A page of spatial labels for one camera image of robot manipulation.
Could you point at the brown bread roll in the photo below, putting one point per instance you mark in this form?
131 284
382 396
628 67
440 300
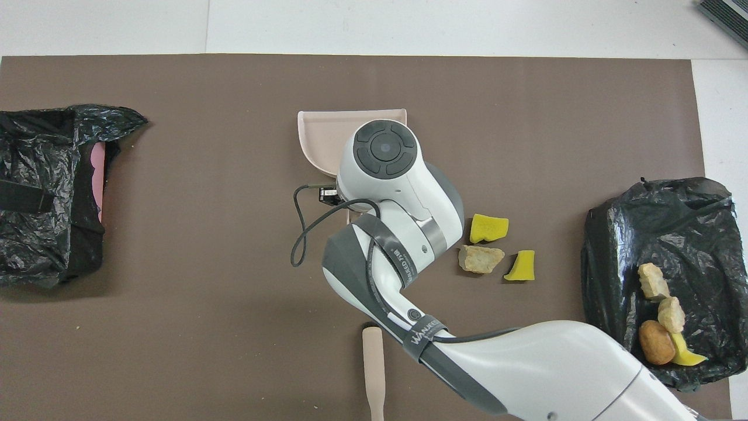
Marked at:
656 343

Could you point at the black trash bag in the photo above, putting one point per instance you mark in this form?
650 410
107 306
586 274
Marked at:
41 245
660 234

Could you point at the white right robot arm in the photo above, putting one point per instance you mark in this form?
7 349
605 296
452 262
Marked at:
397 193

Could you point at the tan rock piece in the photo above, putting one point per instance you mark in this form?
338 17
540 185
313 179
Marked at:
672 314
480 259

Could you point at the golden croissant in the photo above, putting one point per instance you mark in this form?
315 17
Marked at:
653 280

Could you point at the beige hand brush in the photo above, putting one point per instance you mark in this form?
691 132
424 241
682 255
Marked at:
374 362

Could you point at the small yellow sponge piece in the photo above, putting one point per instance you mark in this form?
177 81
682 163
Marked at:
523 267

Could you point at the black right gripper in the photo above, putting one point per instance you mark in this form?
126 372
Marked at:
328 195

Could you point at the pink plastic bin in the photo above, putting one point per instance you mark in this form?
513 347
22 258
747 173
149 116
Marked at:
98 181

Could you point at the brown table mat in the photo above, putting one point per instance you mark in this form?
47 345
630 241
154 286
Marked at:
175 146

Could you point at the notched yellow sponge piece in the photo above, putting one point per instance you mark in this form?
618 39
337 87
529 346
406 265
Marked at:
686 355

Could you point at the dark ribbed panel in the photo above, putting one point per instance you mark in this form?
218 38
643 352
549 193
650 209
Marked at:
727 17

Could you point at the beige plastic dustpan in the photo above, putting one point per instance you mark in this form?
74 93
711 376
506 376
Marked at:
321 134

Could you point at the wide yellow sponge piece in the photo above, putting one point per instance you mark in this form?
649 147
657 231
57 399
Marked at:
488 228

